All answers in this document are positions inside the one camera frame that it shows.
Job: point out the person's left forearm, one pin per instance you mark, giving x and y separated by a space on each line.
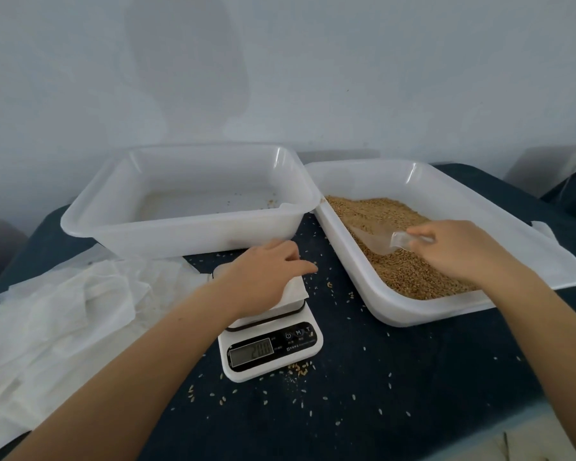
125 389

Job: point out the white digital kitchen scale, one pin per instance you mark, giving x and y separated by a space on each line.
269 350

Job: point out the clear plastic scoop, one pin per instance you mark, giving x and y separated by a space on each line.
379 240

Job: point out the white plastic tub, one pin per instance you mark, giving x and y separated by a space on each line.
192 233

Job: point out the pile of white bags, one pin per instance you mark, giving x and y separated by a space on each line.
67 321

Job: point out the person's right hand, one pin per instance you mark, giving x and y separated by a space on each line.
461 249

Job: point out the brown grain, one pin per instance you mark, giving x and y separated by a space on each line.
394 269

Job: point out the person's right forearm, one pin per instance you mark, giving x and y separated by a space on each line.
557 350

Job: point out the white tray of grain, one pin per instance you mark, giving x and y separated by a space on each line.
394 302

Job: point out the person's left hand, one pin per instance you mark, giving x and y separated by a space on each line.
254 273

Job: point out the dark blue tablecloth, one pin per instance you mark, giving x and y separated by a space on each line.
403 389

